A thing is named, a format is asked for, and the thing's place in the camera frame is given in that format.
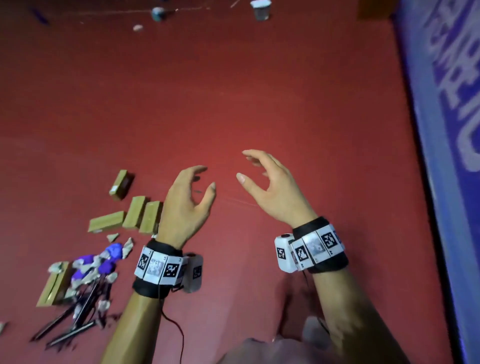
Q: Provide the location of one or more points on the person's left hand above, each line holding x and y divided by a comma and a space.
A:
180, 213

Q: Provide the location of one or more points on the person's right hand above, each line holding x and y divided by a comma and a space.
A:
285, 198

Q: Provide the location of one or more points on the white shuttlecocks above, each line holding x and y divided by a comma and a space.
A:
127, 247

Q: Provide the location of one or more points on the blue cloth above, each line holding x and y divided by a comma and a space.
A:
114, 250

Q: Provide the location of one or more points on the purple cloth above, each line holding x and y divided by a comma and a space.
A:
84, 260

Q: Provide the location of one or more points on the person's left forearm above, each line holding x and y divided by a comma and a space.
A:
135, 330

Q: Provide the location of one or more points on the person's right forearm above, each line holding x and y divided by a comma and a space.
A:
352, 318

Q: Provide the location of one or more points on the person's grey trousers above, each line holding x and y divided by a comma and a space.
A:
315, 328

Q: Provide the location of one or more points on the person's pale shirt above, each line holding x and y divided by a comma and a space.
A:
270, 352

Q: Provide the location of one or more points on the black wristband with marker tiles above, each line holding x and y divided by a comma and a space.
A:
318, 243
157, 266

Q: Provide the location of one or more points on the blue printed barrier board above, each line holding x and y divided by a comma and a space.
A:
450, 112

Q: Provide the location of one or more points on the white cup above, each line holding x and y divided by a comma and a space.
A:
260, 9

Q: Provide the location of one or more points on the teal and white round object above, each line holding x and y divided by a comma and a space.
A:
158, 13

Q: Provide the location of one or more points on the small blue object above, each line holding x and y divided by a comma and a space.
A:
39, 17

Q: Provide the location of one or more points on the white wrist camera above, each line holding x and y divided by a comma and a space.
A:
285, 255
193, 273

